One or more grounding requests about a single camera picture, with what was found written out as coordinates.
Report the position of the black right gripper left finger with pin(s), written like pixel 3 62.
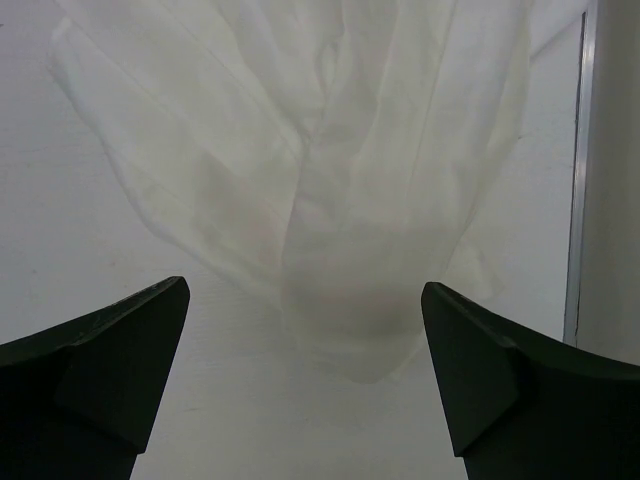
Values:
pixel 79 400

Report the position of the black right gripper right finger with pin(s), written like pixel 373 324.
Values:
pixel 521 405

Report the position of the white pleated skirt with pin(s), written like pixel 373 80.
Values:
pixel 326 156

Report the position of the aluminium table edge rail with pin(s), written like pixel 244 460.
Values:
pixel 579 176

